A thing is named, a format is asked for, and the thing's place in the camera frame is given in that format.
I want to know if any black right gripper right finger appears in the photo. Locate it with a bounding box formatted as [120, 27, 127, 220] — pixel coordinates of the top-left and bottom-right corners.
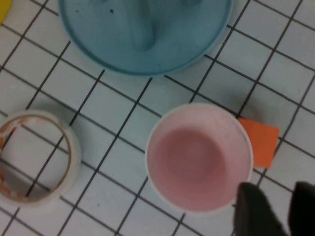
[289, 181, 315, 236]

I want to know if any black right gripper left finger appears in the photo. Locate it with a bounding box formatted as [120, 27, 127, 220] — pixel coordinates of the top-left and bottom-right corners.
[233, 182, 292, 236]

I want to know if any pink marbled plastic cup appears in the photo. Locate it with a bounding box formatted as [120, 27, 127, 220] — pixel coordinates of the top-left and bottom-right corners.
[145, 102, 254, 217]

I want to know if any blue cup stand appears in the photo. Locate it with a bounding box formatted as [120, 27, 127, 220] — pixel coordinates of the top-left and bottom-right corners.
[57, 0, 234, 77]

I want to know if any orange foam cube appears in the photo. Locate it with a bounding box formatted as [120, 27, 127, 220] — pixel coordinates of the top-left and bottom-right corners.
[237, 117, 281, 169]

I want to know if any grid pattern tablecloth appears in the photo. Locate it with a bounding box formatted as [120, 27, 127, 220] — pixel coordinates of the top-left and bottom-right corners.
[0, 0, 315, 236]

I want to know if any white tape roll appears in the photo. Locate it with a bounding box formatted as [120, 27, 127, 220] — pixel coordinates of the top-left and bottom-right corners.
[0, 110, 82, 210]

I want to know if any yellow foam cube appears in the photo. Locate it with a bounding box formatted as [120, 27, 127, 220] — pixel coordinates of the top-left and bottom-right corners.
[0, 0, 13, 26]

